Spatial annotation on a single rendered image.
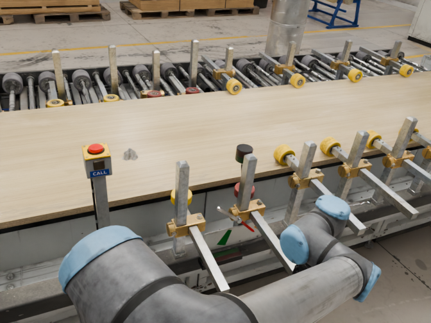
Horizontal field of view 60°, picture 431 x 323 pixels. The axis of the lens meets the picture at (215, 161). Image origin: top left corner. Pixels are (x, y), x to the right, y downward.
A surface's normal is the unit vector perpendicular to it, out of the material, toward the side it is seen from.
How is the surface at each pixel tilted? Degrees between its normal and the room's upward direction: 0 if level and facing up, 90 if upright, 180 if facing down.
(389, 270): 0
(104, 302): 47
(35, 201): 0
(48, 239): 90
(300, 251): 90
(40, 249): 90
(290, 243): 90
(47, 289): 0
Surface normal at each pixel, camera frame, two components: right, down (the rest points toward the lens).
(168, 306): 0.21, -0.76
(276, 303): 0.55, -0.75
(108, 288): -0.36, -0.46
